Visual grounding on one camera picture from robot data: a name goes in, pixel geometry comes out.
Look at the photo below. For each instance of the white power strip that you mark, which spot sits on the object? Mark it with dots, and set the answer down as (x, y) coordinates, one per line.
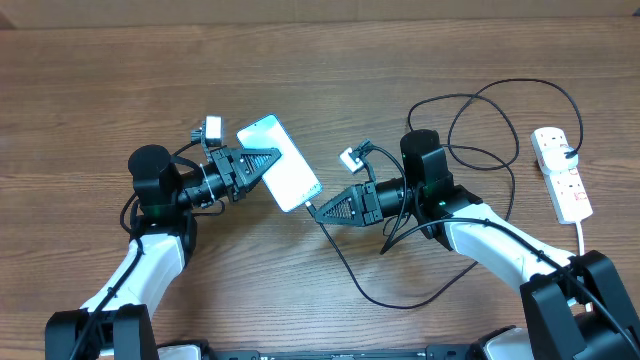
(566, 189)

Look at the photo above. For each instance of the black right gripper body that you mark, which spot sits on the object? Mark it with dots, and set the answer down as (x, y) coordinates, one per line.
(372, 203)

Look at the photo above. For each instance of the cardboard wall panel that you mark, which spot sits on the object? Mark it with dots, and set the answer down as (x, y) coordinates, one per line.
(51, 14)

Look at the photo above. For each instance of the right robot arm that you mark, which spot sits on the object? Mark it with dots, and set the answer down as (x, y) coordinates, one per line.
(575, 306)

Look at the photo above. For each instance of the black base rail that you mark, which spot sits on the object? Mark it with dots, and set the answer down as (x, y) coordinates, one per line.
(340, 355)

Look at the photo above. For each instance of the Samsung Galaxy smartphone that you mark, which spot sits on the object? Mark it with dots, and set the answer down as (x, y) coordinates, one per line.
(290, 179)

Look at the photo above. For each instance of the white charger plug adapter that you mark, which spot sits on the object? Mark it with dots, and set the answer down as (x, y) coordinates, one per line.
(553, 160)

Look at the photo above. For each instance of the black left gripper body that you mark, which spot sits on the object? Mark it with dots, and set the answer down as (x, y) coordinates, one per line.
(222, 160)

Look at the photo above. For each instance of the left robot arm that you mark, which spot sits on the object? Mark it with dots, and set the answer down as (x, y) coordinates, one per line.
(170, 193)

